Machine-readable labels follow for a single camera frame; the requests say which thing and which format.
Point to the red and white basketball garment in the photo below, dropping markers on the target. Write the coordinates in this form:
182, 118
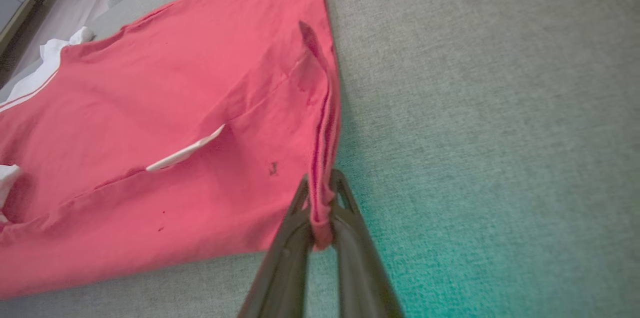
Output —
175, 108

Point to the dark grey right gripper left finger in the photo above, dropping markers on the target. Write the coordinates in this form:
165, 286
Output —
285, 268

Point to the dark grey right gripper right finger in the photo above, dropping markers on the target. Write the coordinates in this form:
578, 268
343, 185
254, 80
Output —
360, 268

